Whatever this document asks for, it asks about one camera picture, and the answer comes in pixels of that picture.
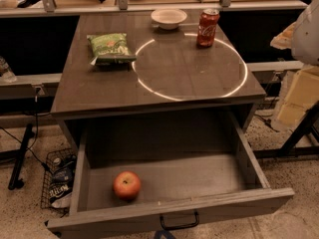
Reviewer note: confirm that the red soda can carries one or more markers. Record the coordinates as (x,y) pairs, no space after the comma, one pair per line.
(206,28)

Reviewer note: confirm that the open grey drawer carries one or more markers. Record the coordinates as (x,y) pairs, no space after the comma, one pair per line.
(197,160)

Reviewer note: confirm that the dark snack bag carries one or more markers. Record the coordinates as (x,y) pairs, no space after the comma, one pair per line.
(62,181)

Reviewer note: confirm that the grey wooden cabinet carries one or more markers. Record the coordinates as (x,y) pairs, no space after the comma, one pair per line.
(170,72)

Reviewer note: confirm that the black metal frame leg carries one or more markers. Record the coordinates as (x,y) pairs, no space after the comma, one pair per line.
(308,125)

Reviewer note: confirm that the black drawer handle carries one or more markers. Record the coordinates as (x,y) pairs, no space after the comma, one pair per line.
(171,222)

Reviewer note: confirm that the white bowl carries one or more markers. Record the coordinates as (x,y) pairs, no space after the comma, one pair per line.
(168,19)

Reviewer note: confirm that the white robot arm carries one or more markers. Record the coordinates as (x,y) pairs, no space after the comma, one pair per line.
(302,38)

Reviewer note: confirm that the black table leg stand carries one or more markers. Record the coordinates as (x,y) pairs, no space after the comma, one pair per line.
(15,182)

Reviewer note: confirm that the red apple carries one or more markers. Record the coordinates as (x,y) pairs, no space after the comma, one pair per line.
(127,185)

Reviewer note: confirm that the green chip bag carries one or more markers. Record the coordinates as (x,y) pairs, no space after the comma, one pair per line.
(110,49)

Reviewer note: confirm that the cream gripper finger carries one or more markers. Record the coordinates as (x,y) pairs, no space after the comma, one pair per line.
(302,95)

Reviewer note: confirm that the clear plastic bottle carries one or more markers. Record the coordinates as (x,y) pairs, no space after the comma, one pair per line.
(6,72)

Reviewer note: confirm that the black wire basket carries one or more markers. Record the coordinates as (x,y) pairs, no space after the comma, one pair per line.
(50,167)

